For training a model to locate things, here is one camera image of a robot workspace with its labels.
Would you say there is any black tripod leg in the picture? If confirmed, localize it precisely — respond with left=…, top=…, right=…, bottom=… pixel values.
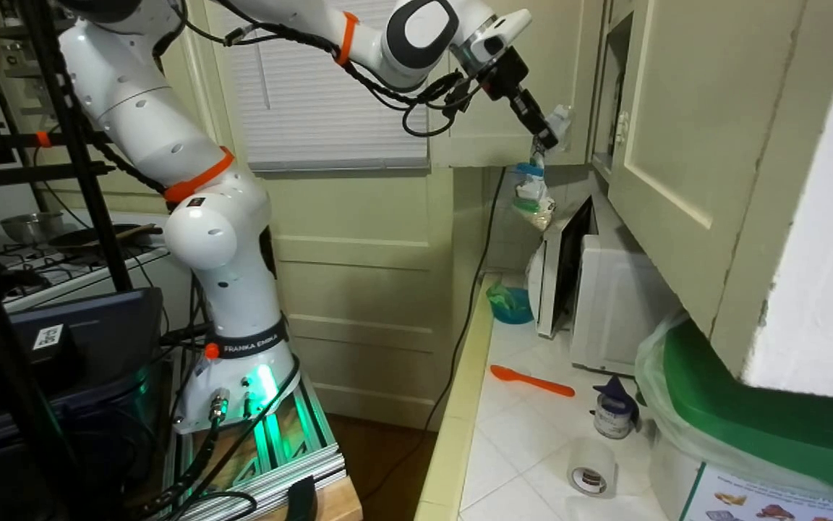
left=0, top=206, right=82, bottom=521

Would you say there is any dark blue equipment box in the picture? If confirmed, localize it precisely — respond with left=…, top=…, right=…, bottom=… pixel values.
left=0, top=286, right=169, bottom=487

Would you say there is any white stove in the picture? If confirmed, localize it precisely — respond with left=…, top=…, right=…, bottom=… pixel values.
left=0, top=206, right=173, bottom=316

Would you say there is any white window blind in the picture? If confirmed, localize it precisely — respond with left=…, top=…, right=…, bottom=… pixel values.
left=205, top=0, right=433, bottom=180

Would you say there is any metal pot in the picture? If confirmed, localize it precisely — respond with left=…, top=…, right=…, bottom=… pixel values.
left=0, top=210, right=50, bottom=247

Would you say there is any black stand pole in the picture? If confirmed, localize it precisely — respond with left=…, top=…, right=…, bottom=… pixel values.
left=14, top=0, right=137, bottom=294

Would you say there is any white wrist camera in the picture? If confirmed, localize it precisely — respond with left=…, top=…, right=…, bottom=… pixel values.
left=457, top=5, right=536, bottom=70

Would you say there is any teal plastic bowl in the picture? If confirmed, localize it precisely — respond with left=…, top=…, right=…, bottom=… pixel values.
left=487, top=277, right=539, bottom=326

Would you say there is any cream wall cabinet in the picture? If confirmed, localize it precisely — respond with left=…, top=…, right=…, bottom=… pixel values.
left=584, top=0, right=637, bottom=190

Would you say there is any cream open cabinet door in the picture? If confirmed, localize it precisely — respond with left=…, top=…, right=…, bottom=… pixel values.
left=426, top=0, right=604, bottom=171

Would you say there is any white microwave oven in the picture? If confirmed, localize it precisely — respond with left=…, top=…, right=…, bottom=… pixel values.
left=526, top=197, right=685, bottom=373

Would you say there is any black horizontal bar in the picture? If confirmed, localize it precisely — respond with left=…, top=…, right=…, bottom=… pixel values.
left=0, top=119, right=115, bottom=195

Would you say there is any black power cable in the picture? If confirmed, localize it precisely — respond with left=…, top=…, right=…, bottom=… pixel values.
left=420, top=166, right=510, bottom=436

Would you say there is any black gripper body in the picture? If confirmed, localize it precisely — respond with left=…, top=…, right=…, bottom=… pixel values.
left=477, top=51, right=539, bottom=111

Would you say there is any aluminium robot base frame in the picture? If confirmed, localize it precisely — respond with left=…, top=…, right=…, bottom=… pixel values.
left=169, top=371, right=354, bottom=521

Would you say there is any cream panelled door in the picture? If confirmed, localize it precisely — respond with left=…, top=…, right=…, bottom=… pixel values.
left=159, top=45, right=497, bottom=430

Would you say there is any clear tape roll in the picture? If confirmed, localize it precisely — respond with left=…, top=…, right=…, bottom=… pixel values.
left=564, top=430, right=624, bottom=501

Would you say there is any small jar with dark lid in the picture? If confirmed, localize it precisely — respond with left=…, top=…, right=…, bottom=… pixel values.
left=591, top=373, right=642, bottom=442

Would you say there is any plastic tub with green lid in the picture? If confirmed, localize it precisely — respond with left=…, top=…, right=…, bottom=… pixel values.
left=633, top=316, right=833, bottom=521

